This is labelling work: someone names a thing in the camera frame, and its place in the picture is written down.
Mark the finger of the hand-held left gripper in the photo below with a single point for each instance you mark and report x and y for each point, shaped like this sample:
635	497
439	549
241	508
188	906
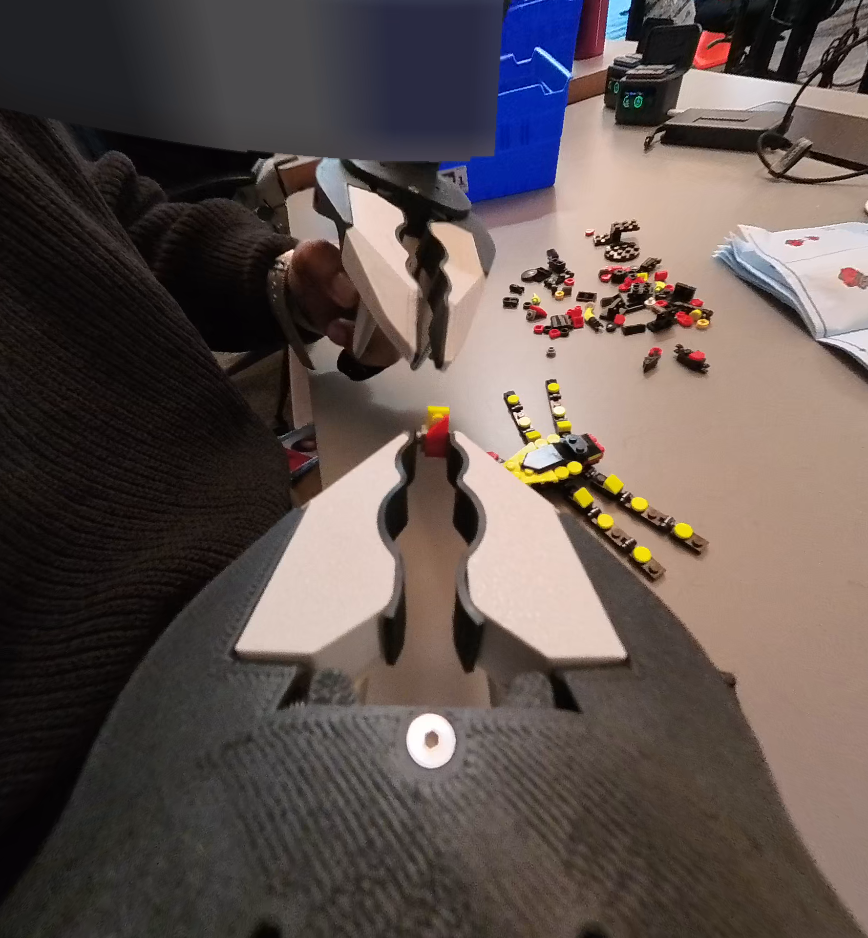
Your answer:
379	271
463	271

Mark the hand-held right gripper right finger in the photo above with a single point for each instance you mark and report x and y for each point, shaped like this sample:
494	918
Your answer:
544	579

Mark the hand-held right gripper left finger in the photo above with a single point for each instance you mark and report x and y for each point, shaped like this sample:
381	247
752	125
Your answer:
316	579

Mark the black yellow lego model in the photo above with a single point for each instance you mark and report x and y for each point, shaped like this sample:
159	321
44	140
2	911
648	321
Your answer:
551	458

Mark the small yellow red lego assembly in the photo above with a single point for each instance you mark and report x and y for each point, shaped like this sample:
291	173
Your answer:
437	432

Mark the pile of lego pieces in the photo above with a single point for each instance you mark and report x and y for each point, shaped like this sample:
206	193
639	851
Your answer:
635	297

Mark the person's left forearm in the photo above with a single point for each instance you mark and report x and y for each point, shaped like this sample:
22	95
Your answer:
206	264

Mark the black lego piece red tip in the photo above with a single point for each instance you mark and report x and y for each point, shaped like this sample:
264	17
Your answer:
651	360

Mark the lego instruction booklet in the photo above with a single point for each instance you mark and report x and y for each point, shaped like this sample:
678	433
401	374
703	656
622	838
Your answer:
822	293

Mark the person's left hand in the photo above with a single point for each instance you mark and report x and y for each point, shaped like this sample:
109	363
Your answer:
324	289

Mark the blue plastic storage bin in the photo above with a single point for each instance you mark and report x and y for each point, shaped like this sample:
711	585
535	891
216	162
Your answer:
536	110

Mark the black battery charging case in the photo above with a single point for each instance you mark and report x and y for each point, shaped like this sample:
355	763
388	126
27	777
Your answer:
613	80
646	102

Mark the dark red water bottle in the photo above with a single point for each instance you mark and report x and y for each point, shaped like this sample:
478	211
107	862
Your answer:
591	29

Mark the person's black sweater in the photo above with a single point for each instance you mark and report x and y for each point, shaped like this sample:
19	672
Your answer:
75	513

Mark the black flat box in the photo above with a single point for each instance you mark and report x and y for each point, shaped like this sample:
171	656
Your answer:
727	124

